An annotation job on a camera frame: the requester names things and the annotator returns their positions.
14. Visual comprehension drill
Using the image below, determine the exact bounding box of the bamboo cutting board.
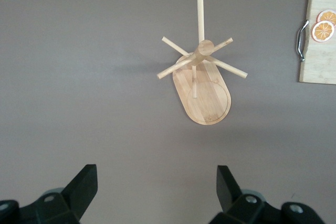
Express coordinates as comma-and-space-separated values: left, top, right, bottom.
296, 0, 336, 85

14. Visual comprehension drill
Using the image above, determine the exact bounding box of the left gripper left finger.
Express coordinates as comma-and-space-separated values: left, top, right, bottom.
0, 164, 98, 224

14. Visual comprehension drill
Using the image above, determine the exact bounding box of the orange fruit slice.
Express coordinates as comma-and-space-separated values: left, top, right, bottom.
316, 9, 336, 27
311, 20, 335, 43

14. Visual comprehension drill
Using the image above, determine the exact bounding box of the wooden cup rack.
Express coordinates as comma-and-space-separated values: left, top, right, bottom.
156, 0, 248, 125

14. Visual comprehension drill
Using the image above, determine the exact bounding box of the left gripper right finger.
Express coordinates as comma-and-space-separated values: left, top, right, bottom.
209, 165, 324, 224

